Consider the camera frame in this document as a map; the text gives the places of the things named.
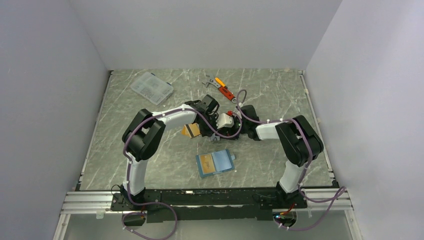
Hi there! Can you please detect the orange credit cards stack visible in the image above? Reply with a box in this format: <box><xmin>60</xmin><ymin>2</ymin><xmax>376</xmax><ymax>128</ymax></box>
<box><xmin>181</xmin><ymin>123</ymin><xmax>201</xmax><ymax>139</ymax></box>

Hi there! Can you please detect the blue card holder wallet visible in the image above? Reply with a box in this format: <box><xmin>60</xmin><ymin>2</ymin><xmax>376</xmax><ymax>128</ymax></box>
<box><xmin>195</xmin><ymin>149</ymin><xmax>236</xmax><ymax>178</ymax></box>

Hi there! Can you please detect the single orange credit card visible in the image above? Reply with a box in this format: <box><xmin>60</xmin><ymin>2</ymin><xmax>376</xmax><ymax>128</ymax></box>
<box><xmin>196</xmin><ymin>153</ymin><xmax>216</xmax><ymax>176</ymax></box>

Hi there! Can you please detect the silver grey card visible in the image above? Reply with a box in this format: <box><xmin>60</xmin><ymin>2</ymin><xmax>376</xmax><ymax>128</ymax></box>
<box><xmin>209</xmin><ymin>135</ymin><xmax>220</xmax><ymax>142</ymax></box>

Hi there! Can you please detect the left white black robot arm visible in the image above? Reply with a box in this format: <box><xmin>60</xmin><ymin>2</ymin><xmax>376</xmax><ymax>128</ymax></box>
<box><xmin>120</xmin><ymin>95</ymin><xmax>219</xmax><ymax>210</ymax></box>

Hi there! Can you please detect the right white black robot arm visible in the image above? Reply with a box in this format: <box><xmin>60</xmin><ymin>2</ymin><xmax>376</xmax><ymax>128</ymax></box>
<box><xmin>216</xmin><ymin>105</ymin><xmax>324</xmax><ymax>208</ymax></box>

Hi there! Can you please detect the red adjustable wrench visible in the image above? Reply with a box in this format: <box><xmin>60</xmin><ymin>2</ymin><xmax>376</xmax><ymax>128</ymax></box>
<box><xmin>202</xmin><ymin>73</ymin><xmax>236</xmax><ymax>103</ymax></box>

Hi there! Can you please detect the clear plastic organizer box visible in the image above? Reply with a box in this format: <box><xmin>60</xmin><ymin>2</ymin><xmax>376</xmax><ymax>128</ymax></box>
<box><xmin>130</xmin><ymin>72</ymin><xmax>174</xmax><ymax>105</ymax></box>

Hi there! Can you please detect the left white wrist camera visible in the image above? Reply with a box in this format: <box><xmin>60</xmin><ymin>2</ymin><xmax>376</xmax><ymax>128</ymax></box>
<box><xmin>216</xmin><ymin>111</ymin><xmax>235</xmax><ymax>129</ymax></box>

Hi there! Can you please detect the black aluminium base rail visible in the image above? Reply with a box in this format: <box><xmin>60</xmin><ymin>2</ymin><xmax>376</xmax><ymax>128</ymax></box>
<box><xmin>60</xmin><ymin>187</ymin><xmax>353</xmax><ymax>226</ymax></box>

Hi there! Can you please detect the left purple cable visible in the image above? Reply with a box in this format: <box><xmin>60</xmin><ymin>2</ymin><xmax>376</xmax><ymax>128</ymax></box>
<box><xmin>121</xmin><ymin>107</ymin><xmax>244</xmax><ymax>240</ymax></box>

